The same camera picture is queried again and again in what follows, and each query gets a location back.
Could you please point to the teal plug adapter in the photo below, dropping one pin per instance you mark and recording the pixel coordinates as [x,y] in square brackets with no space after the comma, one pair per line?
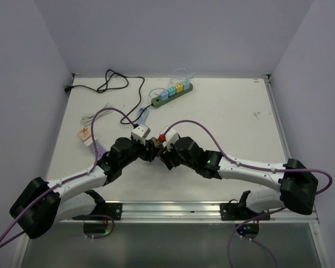
[171,91]

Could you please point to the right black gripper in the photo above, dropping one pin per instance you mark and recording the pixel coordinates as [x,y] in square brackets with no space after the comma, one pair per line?
[167,155]

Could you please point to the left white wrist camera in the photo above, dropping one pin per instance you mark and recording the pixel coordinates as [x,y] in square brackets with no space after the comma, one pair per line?
[140,133]

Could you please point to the yellow plug adapter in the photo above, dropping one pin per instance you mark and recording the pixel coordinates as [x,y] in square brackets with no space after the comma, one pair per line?
[179,88]

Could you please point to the green power strip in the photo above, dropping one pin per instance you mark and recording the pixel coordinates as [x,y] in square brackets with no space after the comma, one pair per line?
[157,103]

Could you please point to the black base bracket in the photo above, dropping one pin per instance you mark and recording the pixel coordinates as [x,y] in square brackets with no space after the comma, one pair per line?
[113,210]
[233,211]

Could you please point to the pink deer cube socket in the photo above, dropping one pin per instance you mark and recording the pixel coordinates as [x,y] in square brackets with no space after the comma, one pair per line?
[85,136]

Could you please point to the left black base bracket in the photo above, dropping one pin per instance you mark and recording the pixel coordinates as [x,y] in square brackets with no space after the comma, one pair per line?
[113,210]

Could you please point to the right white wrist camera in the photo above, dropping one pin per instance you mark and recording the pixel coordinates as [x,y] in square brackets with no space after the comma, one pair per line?
[168,137]

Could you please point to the aluminium mounting rail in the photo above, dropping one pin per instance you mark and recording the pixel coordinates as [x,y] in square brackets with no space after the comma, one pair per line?
[146,211]

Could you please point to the dark green cube plug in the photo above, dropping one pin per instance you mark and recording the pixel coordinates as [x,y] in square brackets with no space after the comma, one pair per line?
[157,143]

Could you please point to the blue plug adapter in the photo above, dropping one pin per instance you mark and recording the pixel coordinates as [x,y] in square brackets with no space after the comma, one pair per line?
[164,95]

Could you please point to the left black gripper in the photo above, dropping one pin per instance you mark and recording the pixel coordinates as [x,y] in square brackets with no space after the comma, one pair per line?
[148,153]

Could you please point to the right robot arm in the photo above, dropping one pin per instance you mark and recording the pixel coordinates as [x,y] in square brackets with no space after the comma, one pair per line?
[288,185]

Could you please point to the black wall plug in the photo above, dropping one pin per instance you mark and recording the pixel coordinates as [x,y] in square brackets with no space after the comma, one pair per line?
[67,88]

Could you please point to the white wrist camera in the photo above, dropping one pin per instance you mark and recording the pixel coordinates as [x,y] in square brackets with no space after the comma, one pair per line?
[140,133]
[168,137]

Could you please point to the green plug adapter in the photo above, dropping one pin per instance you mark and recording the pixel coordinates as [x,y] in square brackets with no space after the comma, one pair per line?
[186,85]

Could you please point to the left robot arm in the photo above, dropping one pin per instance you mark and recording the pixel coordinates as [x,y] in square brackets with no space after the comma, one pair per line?
[37,208]

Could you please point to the purple power strip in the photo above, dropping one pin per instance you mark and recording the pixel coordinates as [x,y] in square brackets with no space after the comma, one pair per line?
[98,150]

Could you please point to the right black base bracket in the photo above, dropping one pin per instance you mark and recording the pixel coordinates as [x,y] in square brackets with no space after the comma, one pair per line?
[233,211]

